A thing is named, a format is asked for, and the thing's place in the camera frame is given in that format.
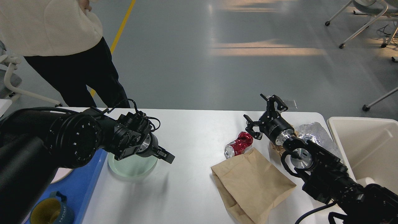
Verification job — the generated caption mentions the crushed red soda can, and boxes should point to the crushed red soda can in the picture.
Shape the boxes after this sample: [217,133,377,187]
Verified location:
[224,131,253,159]

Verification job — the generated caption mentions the light green plate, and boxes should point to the light green plate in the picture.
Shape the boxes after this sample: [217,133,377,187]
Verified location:
[108,153,158,178]

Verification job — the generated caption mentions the blue plastic tray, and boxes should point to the blue plastic tray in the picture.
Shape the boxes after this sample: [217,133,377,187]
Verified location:
[36,149,108,224]

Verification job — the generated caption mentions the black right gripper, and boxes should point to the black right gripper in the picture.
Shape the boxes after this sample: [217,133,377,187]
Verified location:
[243,94,295,146]

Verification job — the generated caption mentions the white office chair left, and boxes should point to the white office chair left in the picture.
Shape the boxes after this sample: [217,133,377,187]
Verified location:
[0,42,63,107]

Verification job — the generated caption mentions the chair leg with caster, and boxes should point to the chair leg with caster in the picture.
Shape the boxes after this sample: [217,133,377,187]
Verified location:
[362,87,398,112]

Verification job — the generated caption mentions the pink plate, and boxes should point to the pink plate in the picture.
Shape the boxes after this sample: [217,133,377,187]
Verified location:
[51,168,73,184]

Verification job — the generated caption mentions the crumpled aluminium foil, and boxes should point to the crumpled aluminium foil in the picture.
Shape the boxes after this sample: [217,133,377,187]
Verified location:
[294,122,342,159]

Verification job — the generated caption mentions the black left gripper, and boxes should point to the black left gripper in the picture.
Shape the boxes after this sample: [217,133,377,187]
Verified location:
[137,133,175,164]

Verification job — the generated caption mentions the brown paper bag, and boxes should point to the brown paper bag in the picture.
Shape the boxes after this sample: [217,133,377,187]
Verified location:
[211,148,296,224]

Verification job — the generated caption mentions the teal mug yellow inside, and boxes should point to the teal mug yellow inside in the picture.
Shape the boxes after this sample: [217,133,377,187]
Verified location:
[29,191,75,224]

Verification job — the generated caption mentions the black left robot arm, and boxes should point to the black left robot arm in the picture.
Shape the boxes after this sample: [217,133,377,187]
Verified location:
[1,107,175,224]

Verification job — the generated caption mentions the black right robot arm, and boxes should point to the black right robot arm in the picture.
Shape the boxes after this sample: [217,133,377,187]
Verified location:
[244,94,398,224]

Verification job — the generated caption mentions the white plastic bin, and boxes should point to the white plastic bin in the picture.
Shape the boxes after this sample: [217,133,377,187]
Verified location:
[327,117,398,194]

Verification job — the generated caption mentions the person in cream sweater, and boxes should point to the person in cream sweater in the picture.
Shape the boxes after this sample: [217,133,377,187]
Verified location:
[0,0,130,108]

